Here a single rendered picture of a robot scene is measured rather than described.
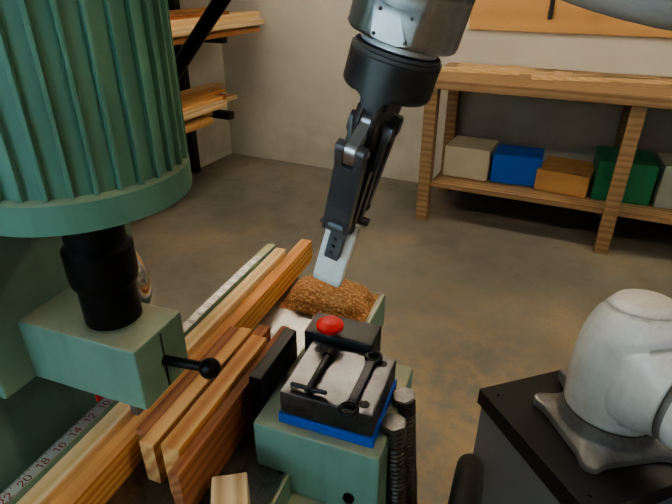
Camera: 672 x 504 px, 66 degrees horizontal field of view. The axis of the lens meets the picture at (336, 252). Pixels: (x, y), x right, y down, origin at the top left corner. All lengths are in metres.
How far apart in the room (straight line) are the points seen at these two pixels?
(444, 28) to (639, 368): 0.65
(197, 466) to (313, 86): 3.65
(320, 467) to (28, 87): 0.41
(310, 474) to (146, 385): 0.19
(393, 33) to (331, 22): 3.52
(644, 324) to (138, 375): 0.71
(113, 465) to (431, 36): 0.48
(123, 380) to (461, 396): 1.62
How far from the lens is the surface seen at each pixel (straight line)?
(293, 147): 4.26
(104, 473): 0.59
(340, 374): 0.54
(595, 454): 1.02
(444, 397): 2.00
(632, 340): 0.91
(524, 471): 1.07
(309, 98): 4.09
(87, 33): 0.38
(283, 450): 0.57
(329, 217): 0.46
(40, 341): 0.57
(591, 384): 0.97
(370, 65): 0.42
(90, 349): 0.53
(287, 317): 0.80
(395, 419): 0.54
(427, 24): 0.40
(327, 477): 0.57
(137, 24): 0.40
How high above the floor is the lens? 1.36
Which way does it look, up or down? 28 degrees down
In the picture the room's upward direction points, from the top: straight up
